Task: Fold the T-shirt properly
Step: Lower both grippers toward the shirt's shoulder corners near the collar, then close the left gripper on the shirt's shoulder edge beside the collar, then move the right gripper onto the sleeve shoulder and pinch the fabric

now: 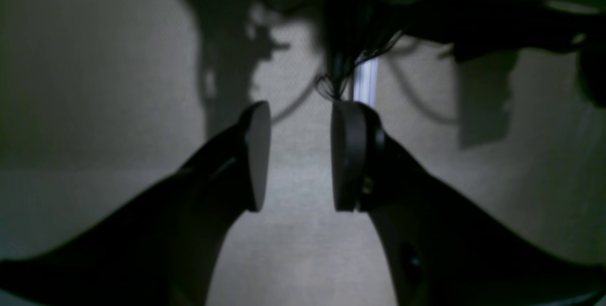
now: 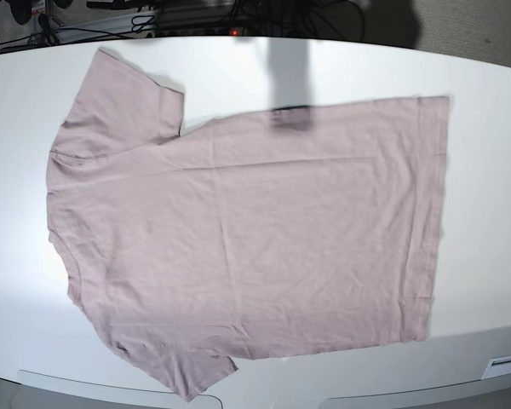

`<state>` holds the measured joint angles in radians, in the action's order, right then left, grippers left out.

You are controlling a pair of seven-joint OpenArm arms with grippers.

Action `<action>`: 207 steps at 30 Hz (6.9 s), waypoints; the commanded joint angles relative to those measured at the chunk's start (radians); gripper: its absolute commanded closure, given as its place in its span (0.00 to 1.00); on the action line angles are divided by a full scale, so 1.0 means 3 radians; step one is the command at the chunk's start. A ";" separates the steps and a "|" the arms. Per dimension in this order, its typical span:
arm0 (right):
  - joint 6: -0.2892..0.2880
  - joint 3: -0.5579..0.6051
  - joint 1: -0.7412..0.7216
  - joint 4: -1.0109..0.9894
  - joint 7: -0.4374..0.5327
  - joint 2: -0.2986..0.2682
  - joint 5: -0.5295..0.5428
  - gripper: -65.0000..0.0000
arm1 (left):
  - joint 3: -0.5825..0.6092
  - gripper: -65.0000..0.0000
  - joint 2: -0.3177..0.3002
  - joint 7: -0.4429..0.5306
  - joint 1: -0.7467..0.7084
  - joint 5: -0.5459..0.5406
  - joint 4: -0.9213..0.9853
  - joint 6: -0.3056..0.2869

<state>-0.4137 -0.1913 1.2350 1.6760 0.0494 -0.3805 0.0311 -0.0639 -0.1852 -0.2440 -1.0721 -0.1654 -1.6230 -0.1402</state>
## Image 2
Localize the black power strip red light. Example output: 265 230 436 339
153 24 272 37

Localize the white label plate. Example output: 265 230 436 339
481 355 511 379

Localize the pink T-shirt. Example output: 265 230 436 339
47 50 450 400

